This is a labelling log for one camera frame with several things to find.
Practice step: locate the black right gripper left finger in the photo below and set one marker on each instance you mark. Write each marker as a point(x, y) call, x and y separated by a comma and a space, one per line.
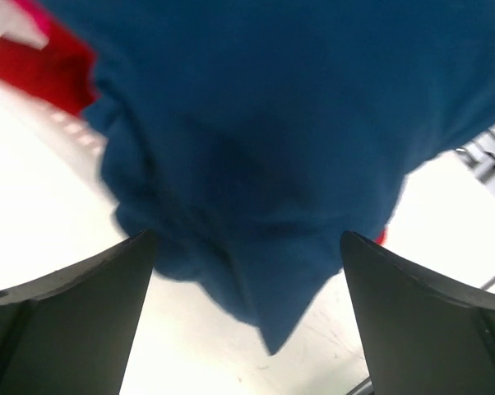
point(71, 331)

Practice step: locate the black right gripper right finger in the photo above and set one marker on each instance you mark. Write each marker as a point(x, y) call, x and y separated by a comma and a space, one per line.
point(421, 332)

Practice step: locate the blue t shirt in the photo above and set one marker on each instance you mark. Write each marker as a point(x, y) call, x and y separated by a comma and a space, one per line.
point(249, 135)

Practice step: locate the white laundry basket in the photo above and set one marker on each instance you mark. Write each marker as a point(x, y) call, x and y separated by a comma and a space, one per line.
point(23, 21)

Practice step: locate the red t shirt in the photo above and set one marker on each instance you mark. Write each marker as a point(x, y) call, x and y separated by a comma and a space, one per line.
point(59, 73)

